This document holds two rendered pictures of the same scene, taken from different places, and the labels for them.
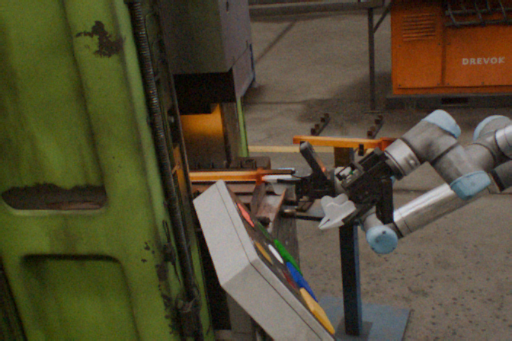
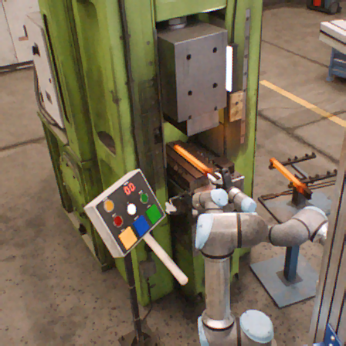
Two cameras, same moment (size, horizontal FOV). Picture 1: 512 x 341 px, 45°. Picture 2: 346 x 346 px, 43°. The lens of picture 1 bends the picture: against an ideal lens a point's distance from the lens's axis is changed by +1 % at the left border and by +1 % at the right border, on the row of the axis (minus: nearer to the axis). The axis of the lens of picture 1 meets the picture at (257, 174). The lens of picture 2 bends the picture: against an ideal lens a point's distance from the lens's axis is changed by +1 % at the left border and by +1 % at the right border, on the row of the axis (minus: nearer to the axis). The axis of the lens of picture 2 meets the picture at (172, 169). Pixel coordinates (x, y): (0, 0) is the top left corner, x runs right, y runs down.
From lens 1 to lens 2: 1.50 m
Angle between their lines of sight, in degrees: 41
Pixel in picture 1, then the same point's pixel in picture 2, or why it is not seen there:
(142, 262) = not seen: hidden behind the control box
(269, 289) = (97, 218)
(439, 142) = (208, 203)
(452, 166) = not seen: hidden behind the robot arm
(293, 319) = (106, 234)
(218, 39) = (176, 107)
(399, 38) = not seen: outside the picture
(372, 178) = (185, 202)
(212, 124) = (220, 134)
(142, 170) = (122, 150)
